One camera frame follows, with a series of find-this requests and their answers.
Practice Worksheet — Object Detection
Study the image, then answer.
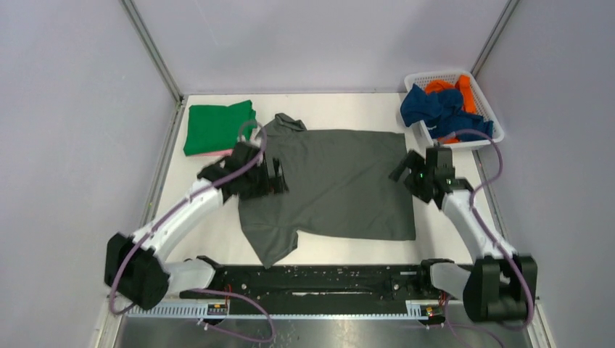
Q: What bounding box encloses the white plastic basket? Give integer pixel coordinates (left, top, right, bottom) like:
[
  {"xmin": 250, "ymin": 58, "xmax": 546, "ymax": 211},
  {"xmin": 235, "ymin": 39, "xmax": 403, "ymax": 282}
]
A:
[{"xmin": 404, "ymin": 69, "xmax": 504, "ymax": 144}]

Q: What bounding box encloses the white slotted cable duct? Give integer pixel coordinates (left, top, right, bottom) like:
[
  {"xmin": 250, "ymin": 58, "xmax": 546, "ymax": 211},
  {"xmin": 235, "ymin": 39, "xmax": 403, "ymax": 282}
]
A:
[{"xmin": 128, "ymin": 297, "xmax": 443, "ymax": 320}]

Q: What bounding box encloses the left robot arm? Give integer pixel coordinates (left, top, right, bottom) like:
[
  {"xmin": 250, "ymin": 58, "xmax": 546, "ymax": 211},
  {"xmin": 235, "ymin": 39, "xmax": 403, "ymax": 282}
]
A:
[{"xmin": 104, "ymin": 141, "xmax": 289, "ymax": 310}]

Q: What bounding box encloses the folded green t-shirt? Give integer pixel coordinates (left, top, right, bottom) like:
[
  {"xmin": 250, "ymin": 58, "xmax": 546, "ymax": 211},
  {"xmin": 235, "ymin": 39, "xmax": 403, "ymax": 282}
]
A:
[{"xmin": 183, "ymin": 100, "xmax": 256, "ymax": 156}]

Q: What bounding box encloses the orange t-shirt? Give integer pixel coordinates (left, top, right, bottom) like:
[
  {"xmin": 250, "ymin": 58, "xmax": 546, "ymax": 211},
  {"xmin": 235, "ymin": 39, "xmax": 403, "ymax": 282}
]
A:
[{"xmin": 425, "ymin": 75, "xmax": 483, "ymax": 138}]

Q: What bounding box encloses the blue t-shirt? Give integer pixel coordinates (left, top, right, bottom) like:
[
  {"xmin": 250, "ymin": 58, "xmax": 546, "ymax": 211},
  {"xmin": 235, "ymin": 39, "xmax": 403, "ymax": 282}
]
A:
[{"xmin": 400, "ymin": 84, "xmax": 494, "ymax": 143}]

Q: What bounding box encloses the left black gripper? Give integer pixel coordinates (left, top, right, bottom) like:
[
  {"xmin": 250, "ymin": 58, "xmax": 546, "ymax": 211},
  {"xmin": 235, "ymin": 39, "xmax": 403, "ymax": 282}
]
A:
[{"xmin": 241, "ymin": 157, "xmax": 287, "ymax": 201}]

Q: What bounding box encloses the folded pink t-shirt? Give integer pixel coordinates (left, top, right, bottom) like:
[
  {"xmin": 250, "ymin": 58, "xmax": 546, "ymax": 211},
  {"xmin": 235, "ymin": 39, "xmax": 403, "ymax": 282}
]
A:
[{"xmin": 193, "ymin": 149, "xmax": 233, "ymax": 157}]

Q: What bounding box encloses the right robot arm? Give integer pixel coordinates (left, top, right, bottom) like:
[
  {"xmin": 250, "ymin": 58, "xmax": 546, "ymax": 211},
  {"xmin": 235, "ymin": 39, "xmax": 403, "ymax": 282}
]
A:
[{"xmin": 389, "ymin": 146, "xmax": 537, "ymax": 326}]

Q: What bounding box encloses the grey t-shirt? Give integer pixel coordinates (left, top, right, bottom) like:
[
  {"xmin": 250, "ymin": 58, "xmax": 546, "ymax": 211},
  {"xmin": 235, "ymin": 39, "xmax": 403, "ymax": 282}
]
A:
[{"xmin": 239, "ymin": 113, "xmax": 416, "ymax": 268}]

